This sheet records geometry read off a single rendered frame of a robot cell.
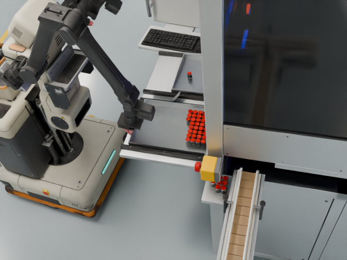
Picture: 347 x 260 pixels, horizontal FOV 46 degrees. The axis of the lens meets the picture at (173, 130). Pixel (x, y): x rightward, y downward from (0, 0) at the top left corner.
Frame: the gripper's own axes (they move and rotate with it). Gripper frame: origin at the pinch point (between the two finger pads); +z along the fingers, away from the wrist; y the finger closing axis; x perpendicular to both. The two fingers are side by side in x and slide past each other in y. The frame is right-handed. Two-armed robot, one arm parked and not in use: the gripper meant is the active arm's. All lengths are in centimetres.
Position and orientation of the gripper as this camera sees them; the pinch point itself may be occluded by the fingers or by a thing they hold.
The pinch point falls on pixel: (130, 132)
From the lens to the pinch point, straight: 184.6
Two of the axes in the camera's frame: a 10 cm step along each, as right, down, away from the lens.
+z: -0.9, 6.0, 8.0
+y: 9.7, 2.4, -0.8
